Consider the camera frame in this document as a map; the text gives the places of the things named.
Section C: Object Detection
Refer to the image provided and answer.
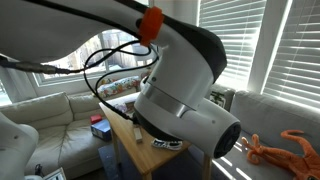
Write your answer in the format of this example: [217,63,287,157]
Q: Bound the floral print pillow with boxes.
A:
[96,75,142,99]

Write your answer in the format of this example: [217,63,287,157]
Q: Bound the light wooden block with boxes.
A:
[133,125,144,145]

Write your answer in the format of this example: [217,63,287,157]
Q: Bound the black white patterned sticker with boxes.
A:
[151,138,184,151]

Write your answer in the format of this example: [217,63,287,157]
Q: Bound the green leaf print pillow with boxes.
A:
[209,90,234,112]

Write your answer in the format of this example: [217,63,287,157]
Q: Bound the wooden side table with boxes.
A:
[98,101,214,180]

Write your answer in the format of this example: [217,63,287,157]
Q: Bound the red box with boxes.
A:
[89,113,104,126]

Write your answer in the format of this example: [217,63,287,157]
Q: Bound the blue box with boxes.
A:
[90,118,113,142]

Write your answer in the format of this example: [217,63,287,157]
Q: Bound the white window blind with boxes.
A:
[199,0,268,91]
[263,0,320,109]

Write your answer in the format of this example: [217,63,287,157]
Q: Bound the dark rug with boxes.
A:
[97,141,208,180]

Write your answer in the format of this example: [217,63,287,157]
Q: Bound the white framed window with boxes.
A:
[33,28,159,88]

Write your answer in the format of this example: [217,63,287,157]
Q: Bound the grey fabric sofa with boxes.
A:
[186,83,320,180]

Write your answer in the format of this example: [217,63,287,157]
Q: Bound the cream leather sofa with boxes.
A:
[0,87,141,179]

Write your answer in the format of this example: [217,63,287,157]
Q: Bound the white framed picture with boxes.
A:
[42,167,68,180]

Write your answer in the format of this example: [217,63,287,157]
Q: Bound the orange octopus plush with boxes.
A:
[241,129,320,180]

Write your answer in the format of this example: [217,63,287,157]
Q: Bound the black looped cable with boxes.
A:
[83,39,160,122]

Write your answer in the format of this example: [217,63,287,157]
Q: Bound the orange cable clip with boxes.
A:
[138,5,165,48]

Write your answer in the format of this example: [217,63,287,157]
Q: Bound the black cable with connector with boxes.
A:
[0,54,101,75]

